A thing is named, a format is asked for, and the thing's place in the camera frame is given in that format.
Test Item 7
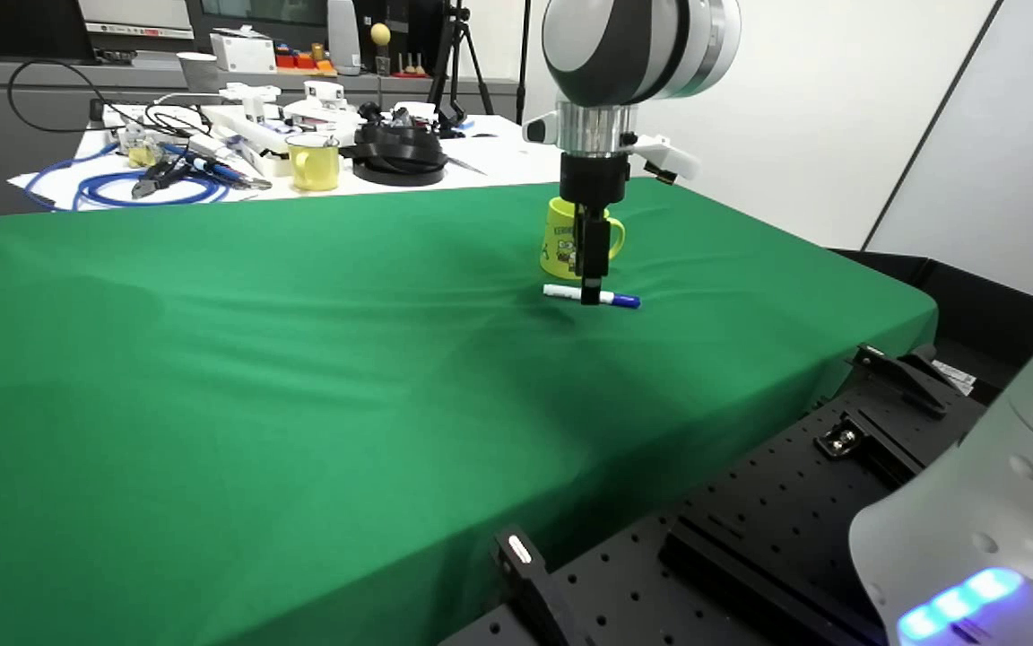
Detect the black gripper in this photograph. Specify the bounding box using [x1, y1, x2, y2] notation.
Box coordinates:
[558, 156, 629, 307]

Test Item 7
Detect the blue capped white marker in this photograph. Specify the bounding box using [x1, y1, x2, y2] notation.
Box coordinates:
[542, 283, 642, 310]

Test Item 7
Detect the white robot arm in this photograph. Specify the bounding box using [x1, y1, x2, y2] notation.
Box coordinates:
[542, 0, 1033, 646]

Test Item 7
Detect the yellow cartoon mug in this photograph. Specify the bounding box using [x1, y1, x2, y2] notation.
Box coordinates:
[538, 199, 629, 283]

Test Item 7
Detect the small yellow plastic jar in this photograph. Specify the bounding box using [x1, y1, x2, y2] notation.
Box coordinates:
[288, 132, 340, 191]

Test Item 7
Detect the green table cloth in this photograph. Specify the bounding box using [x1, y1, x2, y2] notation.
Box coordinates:
[0, 179, 936, 646]

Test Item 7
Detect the black optical breadboard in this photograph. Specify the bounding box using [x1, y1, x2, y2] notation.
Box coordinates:
[443, 347, 984, 646]

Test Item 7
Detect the white container with lid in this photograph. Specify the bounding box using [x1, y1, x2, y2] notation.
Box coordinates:
[211, 24, 275, 72]

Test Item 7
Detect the black coiled cable bundle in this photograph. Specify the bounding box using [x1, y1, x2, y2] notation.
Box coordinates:
[352, 103, 449, 186]

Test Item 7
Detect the black camera tripod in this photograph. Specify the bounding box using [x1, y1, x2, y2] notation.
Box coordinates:
[427, 0, 494, 121]

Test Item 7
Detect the black clamp bracket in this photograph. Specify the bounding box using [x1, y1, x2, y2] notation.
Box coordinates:
[494, 527, 573, 646]

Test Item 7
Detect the large window display frame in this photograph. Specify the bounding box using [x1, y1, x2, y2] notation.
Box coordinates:
[188, 0, 360, 52]

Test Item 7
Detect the blue cable loop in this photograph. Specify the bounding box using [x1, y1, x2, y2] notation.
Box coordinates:
[23, 140, 243, 217]

